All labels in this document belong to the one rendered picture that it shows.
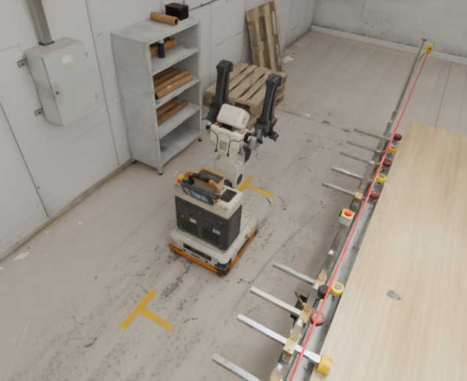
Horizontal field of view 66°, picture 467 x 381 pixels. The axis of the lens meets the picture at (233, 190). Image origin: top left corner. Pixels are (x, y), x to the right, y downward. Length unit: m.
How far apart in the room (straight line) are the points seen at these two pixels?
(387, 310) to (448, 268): 0.59
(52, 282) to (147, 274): 0.81
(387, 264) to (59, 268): 2.73
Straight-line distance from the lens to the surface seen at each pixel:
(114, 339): 3.13
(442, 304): 2.53
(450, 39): 9.20
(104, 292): 3.36
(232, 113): 2.81
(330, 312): 2.55
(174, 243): 3.36
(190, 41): 4.42
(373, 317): 2.29
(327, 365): 1.98
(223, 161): 3.02
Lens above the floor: 2.74
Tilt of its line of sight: 41 degrees down
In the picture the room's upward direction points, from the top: 4 degrees clockwise
